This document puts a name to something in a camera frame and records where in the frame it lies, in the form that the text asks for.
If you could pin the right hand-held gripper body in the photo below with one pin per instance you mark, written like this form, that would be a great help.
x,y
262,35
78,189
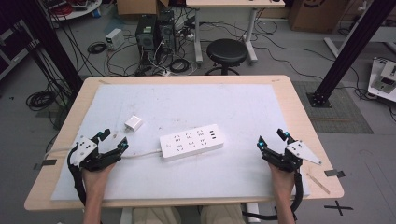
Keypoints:
x,y
300,151

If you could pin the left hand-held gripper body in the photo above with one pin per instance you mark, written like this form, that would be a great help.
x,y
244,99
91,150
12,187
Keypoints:
x,y
84,148

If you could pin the white charger plug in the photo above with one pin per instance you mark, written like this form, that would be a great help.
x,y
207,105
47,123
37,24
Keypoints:
x,y
133,123

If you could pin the white power strip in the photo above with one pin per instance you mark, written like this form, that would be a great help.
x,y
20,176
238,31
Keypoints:
x,y
191,142

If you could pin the person's left hand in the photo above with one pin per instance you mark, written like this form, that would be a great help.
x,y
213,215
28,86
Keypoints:
x,y
95,182

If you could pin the person's right hand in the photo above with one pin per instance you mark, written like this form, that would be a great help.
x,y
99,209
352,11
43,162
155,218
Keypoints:
x,y
283,182

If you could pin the thin wooden stick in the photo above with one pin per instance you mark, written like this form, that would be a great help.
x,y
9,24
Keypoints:
x,y
318,183

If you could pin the black tape piece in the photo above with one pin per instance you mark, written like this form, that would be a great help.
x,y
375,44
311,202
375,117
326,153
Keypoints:
x,y
334,173
46,163

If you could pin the grey floor mat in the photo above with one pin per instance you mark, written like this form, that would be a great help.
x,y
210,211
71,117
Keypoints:
x,y
339,115

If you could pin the black tape cross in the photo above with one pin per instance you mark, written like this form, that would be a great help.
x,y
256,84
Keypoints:
x,y
338,207

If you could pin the white table leg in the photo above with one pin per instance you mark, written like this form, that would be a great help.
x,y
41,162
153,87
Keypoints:
x,y
252,213
126,216

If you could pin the person's left leg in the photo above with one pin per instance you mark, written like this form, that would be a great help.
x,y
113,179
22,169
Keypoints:
x,y
155,216

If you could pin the person's leg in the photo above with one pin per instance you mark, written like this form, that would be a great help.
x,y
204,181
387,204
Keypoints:
x,y
222,215
155,216

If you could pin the white foam mat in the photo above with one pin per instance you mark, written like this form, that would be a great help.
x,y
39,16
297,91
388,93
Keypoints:
x,y
186,102

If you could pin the person's right leg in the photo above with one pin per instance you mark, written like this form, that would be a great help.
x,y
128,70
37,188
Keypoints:
x,y
222,215

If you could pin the white power supply box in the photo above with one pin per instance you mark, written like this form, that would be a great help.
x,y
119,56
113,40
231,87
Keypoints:
x,y
114,39

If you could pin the black round stool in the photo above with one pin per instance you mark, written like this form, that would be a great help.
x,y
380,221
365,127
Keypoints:
x,y
227,51

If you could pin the black computer tower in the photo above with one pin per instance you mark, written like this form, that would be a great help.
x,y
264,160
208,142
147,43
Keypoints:
x,y
146,39
166,31

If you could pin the white machine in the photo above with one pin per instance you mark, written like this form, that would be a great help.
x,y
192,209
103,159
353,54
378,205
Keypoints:
x,y
383,79

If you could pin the grey metal rack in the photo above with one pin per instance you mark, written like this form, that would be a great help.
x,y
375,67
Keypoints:
x,y
12,49

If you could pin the large cardboard box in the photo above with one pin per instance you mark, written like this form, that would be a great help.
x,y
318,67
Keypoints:
x,y
317,15

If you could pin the round white table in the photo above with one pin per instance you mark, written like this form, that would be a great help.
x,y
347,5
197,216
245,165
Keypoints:
x,y
77,9

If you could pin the small cardboard box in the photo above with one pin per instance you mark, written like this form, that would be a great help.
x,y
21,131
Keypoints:
x,y
137,6

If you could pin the white-legged wooden desk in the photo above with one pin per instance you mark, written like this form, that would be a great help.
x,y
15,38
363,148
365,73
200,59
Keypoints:
x,y
233,3

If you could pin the black metal post with base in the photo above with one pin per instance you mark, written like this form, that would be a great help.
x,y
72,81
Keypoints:
x,y
351,49

